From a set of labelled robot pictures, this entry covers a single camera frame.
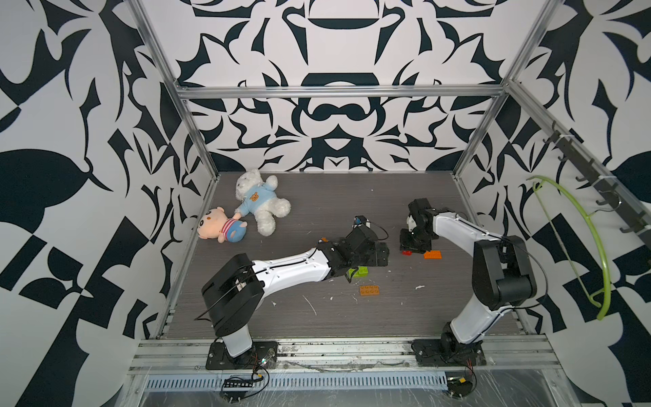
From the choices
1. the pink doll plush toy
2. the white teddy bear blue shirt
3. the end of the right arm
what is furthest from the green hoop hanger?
the pink doll plush toy

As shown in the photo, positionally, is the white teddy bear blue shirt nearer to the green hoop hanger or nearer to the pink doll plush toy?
the pink doll plush toy

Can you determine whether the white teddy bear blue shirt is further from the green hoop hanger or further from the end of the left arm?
the green hoop hanger

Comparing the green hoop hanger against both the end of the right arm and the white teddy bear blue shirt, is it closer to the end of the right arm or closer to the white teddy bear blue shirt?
the end of the right arm

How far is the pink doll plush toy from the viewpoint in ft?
3.07

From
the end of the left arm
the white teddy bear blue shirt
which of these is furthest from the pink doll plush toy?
the end of the left arm

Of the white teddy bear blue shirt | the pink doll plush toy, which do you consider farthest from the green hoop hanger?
the pink doll plush toy

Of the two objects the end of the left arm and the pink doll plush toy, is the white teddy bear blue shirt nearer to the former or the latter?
the pink doll plush toy

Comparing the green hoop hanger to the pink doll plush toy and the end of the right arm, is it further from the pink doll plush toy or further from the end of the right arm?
the pink doll plush toy

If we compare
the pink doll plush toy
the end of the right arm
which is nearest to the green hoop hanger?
the end of the right arm
